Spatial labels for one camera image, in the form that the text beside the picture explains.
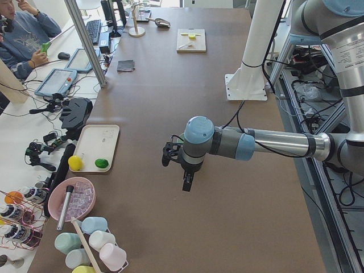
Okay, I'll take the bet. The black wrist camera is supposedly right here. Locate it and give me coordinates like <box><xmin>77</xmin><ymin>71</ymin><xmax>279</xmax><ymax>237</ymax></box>
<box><xmin>162</xmin><ymin>135</ymin><xmax>184</xmax><ymax>167</ymax></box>

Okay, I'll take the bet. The white cup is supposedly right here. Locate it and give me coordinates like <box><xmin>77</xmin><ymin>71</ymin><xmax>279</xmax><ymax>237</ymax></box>
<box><xmin>89</xmin><ymin>230</ymin><xmax>116</xmax><ymax>252</ymax></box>

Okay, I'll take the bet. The black computer mouse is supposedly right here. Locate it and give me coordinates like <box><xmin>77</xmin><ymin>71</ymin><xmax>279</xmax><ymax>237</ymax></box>
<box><xmin>57</xmin><ymin>52</ymin><xmax>70</xmax><ymax>60</ymax></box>

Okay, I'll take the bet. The white ceramic spoon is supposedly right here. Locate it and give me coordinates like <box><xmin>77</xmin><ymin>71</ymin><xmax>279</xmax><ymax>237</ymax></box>
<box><xmin>178</xmin><ymin>41</ymin><xmax>195</xmax><ymax>50</ymax></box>

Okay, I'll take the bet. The yellow plastic knife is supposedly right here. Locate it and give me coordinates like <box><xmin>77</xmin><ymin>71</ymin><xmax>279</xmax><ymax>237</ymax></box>
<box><xmin>181</xmin><ymin>32</ymin><xmax>200</xmax><ymax>39</ymax></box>

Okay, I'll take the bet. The far blue teach pendant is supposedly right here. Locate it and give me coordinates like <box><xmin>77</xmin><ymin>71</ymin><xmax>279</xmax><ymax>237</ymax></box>
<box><xmin>65</xmin><ymin>48</ymin><xmax>92</xmax><ymax>73</ymax></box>

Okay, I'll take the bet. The beige rabbit tray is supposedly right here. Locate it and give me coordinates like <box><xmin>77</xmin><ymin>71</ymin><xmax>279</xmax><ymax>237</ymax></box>
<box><xmin>69</xmin><ymin>125</ymin><xmax>119</xmax><ymax>173</ymax></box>

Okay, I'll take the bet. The black keyboard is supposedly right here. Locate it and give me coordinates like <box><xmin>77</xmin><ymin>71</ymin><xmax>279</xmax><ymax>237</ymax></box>
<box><xmin>85</xmin><ymin>19</ymin><xmax>101</xmax><ymax>44</ymax></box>

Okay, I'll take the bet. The light blue cup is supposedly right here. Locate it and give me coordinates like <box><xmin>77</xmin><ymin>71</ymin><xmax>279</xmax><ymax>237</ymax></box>
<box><xmin>81</xmin><ymin>217</ymin><xmax>108</xmax><ymax>235</ymax></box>

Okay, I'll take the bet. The yellow lemon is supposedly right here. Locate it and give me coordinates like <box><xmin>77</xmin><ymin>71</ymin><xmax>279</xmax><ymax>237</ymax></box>
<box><xmin>68</xmin><ymin>155</ymin><xmax>83</xmax><ymax>171</ymax></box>

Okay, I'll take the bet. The pale blue cup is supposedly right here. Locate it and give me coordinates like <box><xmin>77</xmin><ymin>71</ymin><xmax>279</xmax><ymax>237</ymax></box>
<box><xmin>65</xmin><ymin>249</ymin><xmax>91</xmax><ymax>269</ymax></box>

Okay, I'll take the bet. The mint green cup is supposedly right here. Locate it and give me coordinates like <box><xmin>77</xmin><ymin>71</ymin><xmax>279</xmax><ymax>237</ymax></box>
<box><xmin>54</xmin><ymin>233</ymin><xmax>81</xmax><ymax>255</ymax></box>

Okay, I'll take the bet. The pink bowl with ice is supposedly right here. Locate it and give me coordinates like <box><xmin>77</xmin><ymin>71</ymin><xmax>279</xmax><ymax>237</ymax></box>
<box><xmin>48</xmin><ymin>177</ymin><xmax>96</xmax><ymax>222</ymax></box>

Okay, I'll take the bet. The pink cup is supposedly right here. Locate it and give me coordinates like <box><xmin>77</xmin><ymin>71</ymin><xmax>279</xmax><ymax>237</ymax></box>
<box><xmin>99</xmin><ymin>243</ymin><xmax>127</xmax><ymax>271</ymax></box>

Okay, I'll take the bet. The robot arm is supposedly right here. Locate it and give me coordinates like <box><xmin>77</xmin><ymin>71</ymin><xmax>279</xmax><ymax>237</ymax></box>
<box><xmin>177</xmin><ymin>1</ymin><xmax>363</xmax><ymax>191</ymax></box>

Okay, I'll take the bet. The copper wire bottle rack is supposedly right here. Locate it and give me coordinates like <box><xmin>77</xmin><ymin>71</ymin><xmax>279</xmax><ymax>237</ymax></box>
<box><xmin>1</xmin><ymin>191</ymin><xmax>47</xmax><ymax>250</ymax></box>

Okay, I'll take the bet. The green lime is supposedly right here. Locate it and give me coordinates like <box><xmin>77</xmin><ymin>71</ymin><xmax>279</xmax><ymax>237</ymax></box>
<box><xmin>94</xmin><ymin>158</ymin><xmax>109</xmax><ymax>169</ymax></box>

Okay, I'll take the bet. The aluminium frame post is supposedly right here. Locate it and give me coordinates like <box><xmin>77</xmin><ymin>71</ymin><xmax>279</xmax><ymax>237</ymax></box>
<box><xmin>64</xmin><ymin>0</ymin><xmax>107</xmax><ymax>88</ymax></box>

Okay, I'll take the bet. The blue teach pendant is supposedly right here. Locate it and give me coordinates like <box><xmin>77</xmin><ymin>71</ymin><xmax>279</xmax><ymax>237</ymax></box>
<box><xmin>35</xmin><ymin>68</ymin><xmax>78</xmax><ymax>97</ymax></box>
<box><xmin>65</xmin><ymin>48</ymin><xmax>92</xmax><ymax>73</ymax></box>

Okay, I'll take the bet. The white camera pole base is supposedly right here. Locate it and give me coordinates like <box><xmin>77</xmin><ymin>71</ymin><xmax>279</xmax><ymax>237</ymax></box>
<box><xmin>225</xmin><ymin>0</ymin><xmax>286</xmax><ymax>101</ymax></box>

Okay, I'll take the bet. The wooden mug tree stand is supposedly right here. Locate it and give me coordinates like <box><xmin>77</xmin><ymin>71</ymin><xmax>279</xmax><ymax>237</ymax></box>
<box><xmin>129</xmin><ymin>1</ymin><xmax>146</xmax><ymax>38</ymax></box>

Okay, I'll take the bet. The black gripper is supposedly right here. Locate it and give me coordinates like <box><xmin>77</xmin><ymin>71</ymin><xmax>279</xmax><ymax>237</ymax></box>
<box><xmin>181</xmin><ymin>162</ymin><xmax>202</xmax><ymax>192</ymax></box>

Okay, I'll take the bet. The near blue teach pendant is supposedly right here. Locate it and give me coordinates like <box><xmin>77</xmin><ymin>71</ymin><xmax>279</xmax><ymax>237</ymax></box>
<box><xmin>35</xmin><ymin>68</ymin><xmax>78</xmax><ymax>97</ymax></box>

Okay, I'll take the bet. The metal scoop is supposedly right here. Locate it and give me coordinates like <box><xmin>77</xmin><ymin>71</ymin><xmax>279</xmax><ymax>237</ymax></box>
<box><xmin>146</xmin><ymin>17</ymin><xmax>171</xmax><ymax>28</ymax></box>

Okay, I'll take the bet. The metal muddler tool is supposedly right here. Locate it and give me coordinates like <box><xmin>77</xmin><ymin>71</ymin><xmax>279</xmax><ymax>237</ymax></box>
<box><xmin>56</xmin><ymin>185</ymin><xmax>74</xmax><ymax>231</ymax></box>

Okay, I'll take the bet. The orange fruit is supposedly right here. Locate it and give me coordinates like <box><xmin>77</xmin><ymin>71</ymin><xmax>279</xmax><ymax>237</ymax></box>
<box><xmin>5</xmin><ymin>191</ymin><xmax>23</xmax><ymax>204</ymax></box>

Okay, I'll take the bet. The yellow cup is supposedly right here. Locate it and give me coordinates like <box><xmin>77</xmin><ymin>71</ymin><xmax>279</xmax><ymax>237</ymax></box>
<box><xmin>72</xmin><ymin>265</ymin><xmax>96</xmax><ymax>273</ymax></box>

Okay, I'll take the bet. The folded grey cloth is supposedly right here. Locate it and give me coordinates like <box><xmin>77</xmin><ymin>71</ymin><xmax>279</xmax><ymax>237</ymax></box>
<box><xmin>117</xmin><ymin>60</ymin><xmax>135</xmax><ymax>72</ymax></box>

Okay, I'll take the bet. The seated person in blue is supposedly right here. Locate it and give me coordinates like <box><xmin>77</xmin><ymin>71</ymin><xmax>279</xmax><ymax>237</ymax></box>
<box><xmin>1</xmin><ymin>1</ymin><xmax>61</xmax><ymax>80</ymax></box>

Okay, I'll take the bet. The black VR headset stand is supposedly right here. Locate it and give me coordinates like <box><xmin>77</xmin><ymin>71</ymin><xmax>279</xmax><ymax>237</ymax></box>
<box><xmin>59</xmin><ymin>98</ymin><xmax>93</xmax><ymax>142</ymax></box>

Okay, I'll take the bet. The bamboo cutting board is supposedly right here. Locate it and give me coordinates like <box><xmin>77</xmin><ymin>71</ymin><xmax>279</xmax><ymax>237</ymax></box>
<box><xmin>176</xmin><ymin>28</ymin><xmax>206</xmax><ymax>53</ymax></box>

